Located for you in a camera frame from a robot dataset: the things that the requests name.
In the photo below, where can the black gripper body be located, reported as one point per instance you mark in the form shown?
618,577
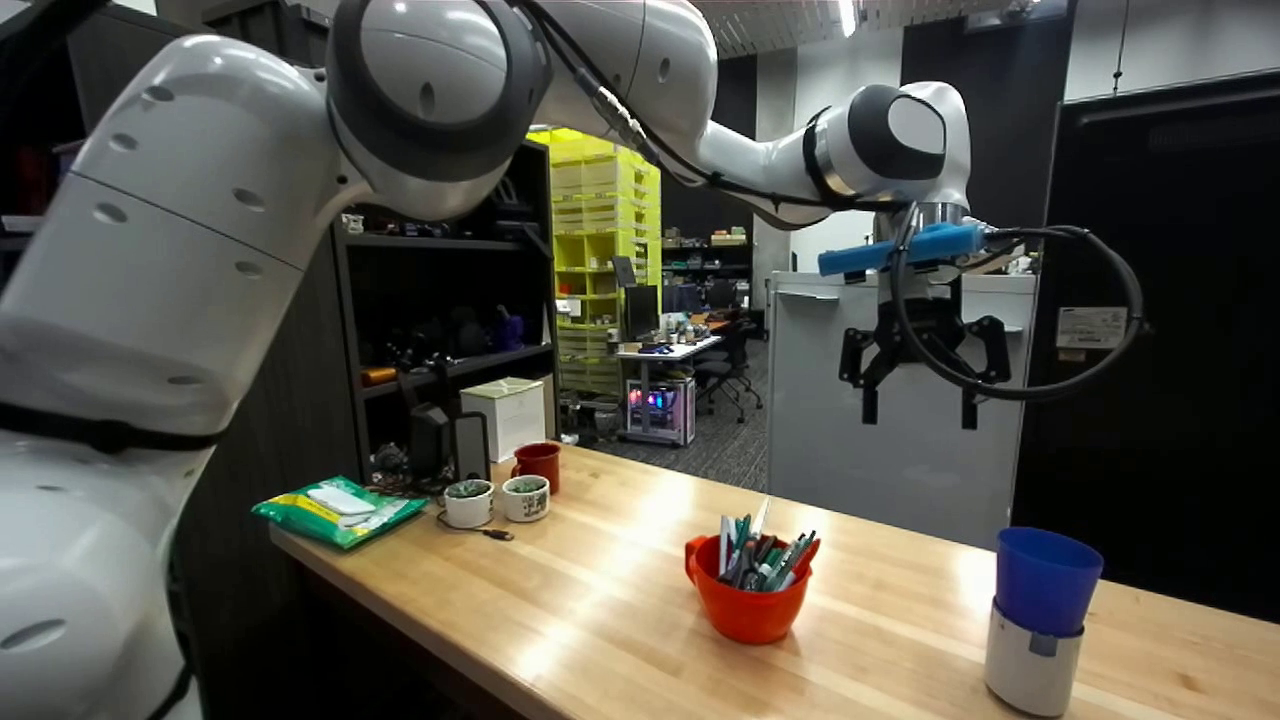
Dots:
920,343

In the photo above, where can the blue plastic cup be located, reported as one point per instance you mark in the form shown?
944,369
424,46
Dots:
1046,575

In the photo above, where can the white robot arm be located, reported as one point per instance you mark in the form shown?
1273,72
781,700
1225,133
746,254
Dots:
200,267

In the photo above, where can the grey metal cup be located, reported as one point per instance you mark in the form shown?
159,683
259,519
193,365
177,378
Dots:
1025,674

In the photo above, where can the grey metal cabinet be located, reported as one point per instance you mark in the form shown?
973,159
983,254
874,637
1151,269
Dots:
880,467

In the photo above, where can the white paper label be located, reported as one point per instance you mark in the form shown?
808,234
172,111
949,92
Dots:
1082,332

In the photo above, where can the black office chair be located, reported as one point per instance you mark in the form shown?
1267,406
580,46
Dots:
731,373

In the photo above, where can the bundle of coloured markers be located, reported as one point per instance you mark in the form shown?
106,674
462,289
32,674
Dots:
761,560

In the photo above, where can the tall black cabinet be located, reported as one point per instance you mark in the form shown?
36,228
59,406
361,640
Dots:
1173,467

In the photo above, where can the background desk with equipment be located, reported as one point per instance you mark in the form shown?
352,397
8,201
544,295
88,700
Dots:
660,400

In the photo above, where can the red bowl with markers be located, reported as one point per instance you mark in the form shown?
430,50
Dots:
746,615

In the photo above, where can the short ceiling light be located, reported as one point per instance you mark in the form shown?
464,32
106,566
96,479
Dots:
844,17

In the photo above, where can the yellow storage bin stack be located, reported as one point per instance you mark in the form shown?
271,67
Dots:
603,201

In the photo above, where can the red mug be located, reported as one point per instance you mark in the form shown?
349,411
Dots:
539,467

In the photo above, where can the small white bowl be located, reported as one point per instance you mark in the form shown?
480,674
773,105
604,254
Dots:
464,505
527,503

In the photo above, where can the white box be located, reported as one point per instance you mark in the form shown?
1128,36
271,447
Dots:
505,416

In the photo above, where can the black shelf unit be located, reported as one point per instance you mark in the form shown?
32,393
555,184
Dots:
441,361

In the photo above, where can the small black box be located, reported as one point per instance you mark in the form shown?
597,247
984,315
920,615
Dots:
430,447

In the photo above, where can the green wipes packet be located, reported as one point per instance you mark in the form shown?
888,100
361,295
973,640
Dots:
335,514

